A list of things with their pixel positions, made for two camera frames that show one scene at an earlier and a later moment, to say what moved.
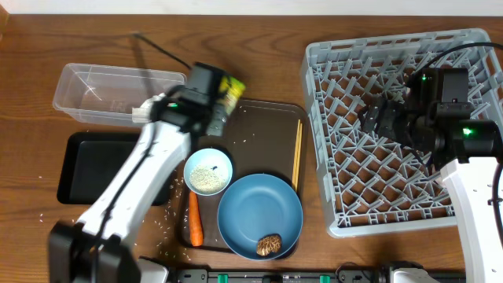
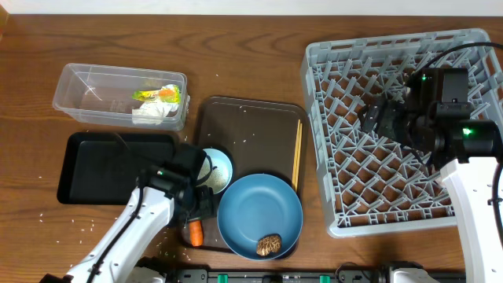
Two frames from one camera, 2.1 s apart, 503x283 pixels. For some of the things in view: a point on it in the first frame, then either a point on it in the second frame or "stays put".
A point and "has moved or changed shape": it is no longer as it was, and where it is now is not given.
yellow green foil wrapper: (233, 90) has moved or changed shape
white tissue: (141, 114) stays put
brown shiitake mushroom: (269, 244) stays put
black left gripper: (219, 123) → (209, 193)
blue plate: (255, 206) stays put
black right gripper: (393, 109) stays put
